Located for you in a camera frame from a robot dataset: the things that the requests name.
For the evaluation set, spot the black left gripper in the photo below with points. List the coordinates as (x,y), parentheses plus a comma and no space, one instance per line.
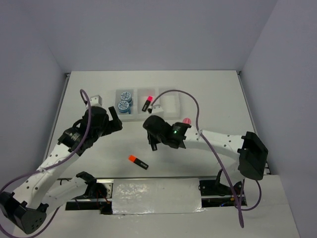
(114,125)

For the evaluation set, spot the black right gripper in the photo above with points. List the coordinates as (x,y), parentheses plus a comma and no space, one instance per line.
(151,139)

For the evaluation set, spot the blue paint jar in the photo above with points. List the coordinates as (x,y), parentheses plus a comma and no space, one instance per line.
(124,107)
(126,96)

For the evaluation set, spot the orange highlighter marker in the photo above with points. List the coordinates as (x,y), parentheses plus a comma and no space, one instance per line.
(138,162)

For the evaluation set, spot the pink-lidded toothpick jar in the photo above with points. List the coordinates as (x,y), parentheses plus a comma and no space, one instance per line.
(187,121)

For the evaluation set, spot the pink highlighter marker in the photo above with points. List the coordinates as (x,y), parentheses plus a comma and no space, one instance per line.
(147,103)

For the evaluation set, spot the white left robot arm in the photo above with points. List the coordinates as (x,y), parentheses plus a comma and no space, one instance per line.
(28,205)

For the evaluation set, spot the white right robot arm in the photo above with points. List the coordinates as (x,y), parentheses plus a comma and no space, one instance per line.
(247,151)

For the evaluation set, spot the white three-compartment foam tray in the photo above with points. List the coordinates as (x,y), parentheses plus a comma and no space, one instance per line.
(136,104)

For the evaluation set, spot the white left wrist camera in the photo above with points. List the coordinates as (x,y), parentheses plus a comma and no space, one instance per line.
(95,102)

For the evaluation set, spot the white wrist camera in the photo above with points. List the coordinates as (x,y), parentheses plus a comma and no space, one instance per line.
(155,110)
(95,102)

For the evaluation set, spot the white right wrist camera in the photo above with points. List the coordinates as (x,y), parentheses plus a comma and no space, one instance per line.
(155,110)

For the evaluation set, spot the silver foil-covered base plate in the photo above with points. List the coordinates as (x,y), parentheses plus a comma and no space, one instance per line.
(155,196)

